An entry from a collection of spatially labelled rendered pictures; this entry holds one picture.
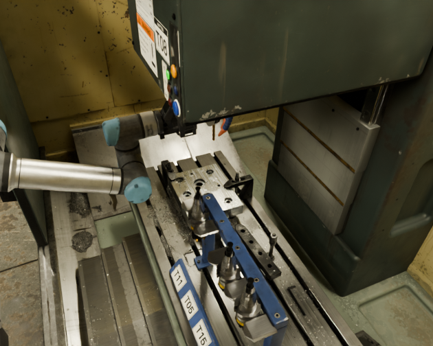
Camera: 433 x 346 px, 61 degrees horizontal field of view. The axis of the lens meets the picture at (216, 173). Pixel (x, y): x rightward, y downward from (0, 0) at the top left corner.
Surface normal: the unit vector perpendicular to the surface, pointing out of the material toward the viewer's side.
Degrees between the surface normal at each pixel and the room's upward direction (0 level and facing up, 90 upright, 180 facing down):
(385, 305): 0
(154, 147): 24
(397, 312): 0
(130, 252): 7
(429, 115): 90
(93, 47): 90
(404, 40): 90
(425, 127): 90
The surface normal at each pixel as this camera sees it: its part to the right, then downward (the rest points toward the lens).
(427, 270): -0.92, 0.24
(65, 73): 0.39, 0.59
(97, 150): 0.18, -0.47
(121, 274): -0.04, -0.85
